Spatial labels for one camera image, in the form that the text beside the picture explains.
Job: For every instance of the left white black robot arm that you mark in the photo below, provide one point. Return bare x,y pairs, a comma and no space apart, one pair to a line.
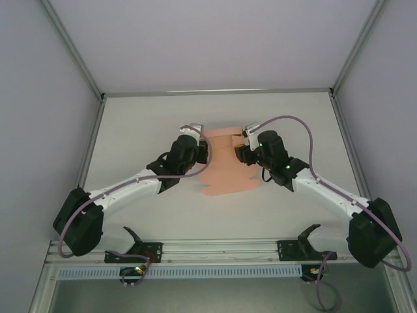
81,225

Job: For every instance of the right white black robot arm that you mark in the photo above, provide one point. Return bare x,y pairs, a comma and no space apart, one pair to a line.
371,238

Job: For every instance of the circuit board with green light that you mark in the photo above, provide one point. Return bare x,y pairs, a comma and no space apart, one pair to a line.
133,270

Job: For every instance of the circuit board with orange light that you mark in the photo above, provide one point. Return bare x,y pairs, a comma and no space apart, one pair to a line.
312,271

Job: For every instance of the aluminium frame rail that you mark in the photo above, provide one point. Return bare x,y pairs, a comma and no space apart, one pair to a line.
228,91
88,146
350,156

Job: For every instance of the wide aluminium mounting rail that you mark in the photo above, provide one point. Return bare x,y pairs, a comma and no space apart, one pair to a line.
221,252

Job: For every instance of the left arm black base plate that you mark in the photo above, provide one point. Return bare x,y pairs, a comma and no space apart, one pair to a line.
153,252

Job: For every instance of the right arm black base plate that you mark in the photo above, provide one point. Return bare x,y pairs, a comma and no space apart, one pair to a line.
288,251

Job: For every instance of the aluminium frame post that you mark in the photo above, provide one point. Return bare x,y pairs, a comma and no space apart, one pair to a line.
75,49
400,293
358,49
42,290

